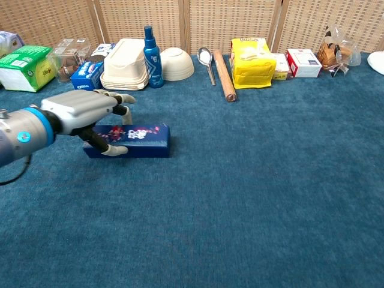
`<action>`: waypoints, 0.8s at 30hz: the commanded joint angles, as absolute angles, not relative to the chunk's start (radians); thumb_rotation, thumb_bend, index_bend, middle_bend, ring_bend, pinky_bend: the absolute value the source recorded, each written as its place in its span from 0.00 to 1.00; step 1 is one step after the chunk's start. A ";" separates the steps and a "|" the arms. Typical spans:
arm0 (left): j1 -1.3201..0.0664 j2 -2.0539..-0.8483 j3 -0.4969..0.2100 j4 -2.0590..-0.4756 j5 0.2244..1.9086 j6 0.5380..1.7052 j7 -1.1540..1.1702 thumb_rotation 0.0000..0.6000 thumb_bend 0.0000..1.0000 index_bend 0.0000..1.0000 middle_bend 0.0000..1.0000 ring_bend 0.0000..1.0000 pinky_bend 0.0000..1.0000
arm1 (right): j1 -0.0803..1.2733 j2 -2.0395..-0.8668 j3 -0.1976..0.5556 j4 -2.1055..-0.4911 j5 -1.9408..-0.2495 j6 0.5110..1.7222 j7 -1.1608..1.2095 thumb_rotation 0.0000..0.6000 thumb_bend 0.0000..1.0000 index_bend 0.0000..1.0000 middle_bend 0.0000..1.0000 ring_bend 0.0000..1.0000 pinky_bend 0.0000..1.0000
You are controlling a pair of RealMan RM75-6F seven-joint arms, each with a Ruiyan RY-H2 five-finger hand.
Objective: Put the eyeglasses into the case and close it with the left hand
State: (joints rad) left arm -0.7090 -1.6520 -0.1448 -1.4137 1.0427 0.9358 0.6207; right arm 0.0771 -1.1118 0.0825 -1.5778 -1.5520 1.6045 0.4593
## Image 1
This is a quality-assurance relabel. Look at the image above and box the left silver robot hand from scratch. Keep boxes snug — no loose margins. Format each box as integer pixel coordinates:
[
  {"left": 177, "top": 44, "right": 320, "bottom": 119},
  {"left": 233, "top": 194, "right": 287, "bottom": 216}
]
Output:
[{"left": 40, "top": 89, "right": 137, "bottom": 157}]

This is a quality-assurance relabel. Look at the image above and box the blue Oreo box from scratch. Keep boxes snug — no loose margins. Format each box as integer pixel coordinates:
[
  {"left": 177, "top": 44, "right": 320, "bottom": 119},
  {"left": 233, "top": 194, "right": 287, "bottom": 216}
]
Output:
[{"left": 70, "top": 61, "right": 104, "bottom": 92}]

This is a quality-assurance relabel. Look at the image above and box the clear plastic snack box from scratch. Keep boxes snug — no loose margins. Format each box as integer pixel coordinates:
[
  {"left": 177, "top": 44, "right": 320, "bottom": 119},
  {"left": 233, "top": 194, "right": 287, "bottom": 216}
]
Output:
[{"left": 47, "top": 38, "right": 92, "bottom": 84}]

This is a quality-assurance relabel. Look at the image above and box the beige lidded lunch container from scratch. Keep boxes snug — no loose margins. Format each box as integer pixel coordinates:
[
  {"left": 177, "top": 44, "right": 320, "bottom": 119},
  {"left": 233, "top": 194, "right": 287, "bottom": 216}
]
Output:
[{"left": 100, "top": 38, "right": 149, "bottom": 91}]

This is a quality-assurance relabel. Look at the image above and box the white blue Oreo packet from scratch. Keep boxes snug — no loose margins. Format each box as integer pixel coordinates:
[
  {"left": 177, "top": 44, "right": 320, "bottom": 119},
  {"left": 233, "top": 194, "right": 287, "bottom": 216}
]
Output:
[{"left": 91, "top": 43, "right": 116, "bottom": 63}]

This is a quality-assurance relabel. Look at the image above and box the green tissue pack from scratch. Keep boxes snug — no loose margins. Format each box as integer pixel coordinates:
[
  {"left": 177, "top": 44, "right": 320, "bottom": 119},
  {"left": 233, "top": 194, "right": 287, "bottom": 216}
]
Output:
[{"left": 0, "top": 45, "right": 57, "bottom": 93}]

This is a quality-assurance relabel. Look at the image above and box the blue spray bottle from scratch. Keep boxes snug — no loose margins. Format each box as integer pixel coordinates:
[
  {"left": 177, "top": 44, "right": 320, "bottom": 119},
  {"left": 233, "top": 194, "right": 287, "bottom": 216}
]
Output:
[{"left": 143, "top": 25, "right": 165, "bottom": 89}]

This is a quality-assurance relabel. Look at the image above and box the white blue tissue pack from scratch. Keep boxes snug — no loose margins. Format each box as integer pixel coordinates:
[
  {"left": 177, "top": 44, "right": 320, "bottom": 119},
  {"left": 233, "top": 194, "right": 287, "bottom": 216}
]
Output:
[{"left": 0, "top": 31, "right": 25, "bottom": 58}]

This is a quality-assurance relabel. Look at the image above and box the beige upturned bowl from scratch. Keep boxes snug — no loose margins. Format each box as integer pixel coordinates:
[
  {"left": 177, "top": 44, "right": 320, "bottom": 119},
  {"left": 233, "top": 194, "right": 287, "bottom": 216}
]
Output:
[{"left": 160, "top": 47, "right": 195, "bottom": 82}]

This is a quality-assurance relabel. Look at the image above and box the metal spoon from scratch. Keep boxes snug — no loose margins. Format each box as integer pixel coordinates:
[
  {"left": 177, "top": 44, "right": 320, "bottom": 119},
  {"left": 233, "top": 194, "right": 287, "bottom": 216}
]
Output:
[{"left": 197, "top": 47, "right": 217, "bottom": 86}]

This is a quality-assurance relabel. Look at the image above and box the wooden rolling pin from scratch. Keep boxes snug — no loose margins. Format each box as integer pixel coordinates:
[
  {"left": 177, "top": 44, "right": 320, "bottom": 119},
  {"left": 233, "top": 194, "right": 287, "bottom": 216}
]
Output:
[{"left": 212, "top": 49, "right": 238, "bottom": 103}]

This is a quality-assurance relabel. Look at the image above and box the wicker folding screen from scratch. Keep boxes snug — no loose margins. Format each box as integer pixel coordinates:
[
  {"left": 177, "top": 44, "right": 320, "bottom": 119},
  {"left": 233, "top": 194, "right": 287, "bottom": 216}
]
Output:
[{"left": 0, "top": 0, "right": 384, "bottom": 55}]

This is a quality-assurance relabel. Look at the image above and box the blue felt table cloth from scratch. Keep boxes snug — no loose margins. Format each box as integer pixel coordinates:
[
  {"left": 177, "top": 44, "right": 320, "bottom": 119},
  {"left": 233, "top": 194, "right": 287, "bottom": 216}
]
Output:
[{"left": 0, "top": 52, "right": 384, "bottom": 288}]

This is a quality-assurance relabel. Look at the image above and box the yellow biscuit bag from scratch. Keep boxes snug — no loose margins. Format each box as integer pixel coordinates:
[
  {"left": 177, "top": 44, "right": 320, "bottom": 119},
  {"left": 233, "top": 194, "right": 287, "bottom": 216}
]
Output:
[{"left": 230, "top": 37, "right": 277, "bottom": 90}]

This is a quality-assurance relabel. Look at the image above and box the small pink box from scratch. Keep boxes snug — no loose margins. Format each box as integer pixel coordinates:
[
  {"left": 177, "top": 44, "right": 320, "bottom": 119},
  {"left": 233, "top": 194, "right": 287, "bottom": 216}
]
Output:
[{"left": 271, "top": 53, "right": 293, "bottom": 81}]

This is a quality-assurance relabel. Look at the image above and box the white red box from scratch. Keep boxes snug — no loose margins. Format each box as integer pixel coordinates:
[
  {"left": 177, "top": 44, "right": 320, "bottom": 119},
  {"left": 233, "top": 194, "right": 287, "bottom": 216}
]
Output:
[{"left": 285, "top": 49, "right": 323, "bottom": 79}]

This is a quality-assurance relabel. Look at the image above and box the clear bag of pastries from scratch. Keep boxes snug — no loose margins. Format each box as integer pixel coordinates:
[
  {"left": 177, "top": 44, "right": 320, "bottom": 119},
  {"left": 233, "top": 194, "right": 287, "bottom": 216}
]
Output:
[{"left": 317, "top": 25, "right": 362, "bottom": 78}]

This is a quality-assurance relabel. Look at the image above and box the white foam mannequin head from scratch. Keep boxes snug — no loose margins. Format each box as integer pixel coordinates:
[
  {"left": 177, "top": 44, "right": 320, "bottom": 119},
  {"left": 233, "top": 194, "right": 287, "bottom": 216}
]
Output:
[{"left": 367, "top": 51, "right": 384, "bottom": 76}]

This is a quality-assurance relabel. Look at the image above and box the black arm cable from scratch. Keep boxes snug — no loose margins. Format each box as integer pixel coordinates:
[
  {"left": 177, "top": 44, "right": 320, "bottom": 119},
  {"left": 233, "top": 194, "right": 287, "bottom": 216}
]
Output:
[{"left": 0, "top": 154, "right": 32, "bottom": 186}]

